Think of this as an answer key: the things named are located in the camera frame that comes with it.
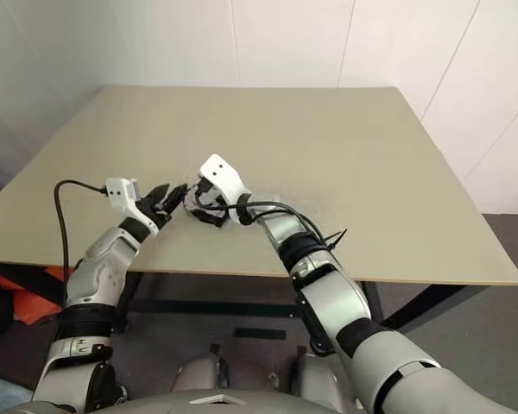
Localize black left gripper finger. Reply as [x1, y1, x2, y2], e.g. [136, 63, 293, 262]
[163, 184, 188, 216]
[146, 183, 172, 208]

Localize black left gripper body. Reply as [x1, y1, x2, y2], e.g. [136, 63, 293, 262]
[133, 196, 176, 226]

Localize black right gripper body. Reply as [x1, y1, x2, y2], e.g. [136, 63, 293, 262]
[193, 180, 232, 229]

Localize grey motor housing copper windings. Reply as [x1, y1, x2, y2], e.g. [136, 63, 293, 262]
[183, 187, 208, 219]

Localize black zip tie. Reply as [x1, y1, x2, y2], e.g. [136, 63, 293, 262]
[323, 229, 349, 251]

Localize orange cloth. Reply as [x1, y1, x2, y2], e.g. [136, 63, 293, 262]
[0, 265, 74, 324]

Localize grey rounded robot left leg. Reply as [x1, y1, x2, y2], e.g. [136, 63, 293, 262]
[172, 351, 231, 393]

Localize grey rounded robot leg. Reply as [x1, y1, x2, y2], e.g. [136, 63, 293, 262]
[172, 351, 231, 393]
[289, 347, 359, 409]

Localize grey robot torso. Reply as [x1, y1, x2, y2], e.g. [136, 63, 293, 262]
[8, 381, 363, 414]

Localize grey rounded robot right leg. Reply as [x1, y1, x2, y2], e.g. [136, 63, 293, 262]
[289, 347, 359, 409]

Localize blue floor mat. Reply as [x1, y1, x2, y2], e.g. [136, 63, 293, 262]
[0, 373, 35, 405]

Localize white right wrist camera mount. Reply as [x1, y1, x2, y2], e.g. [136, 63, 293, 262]
[198, 154, 252, 206]

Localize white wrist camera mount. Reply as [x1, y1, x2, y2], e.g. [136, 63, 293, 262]
[103, 177, 161, 236]
[198, 154, 252, 206]

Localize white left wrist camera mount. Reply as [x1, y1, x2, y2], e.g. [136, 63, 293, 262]
[103, 177, 161, 236]

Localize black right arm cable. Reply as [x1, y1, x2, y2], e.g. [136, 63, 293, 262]
[198, 193, 333, 251]

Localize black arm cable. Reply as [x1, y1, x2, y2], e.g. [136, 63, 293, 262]
[198, 193, 333, 251]
[54, 179, 109, 305]

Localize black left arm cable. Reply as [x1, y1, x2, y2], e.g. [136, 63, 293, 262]
[54, 179, 109, 305]

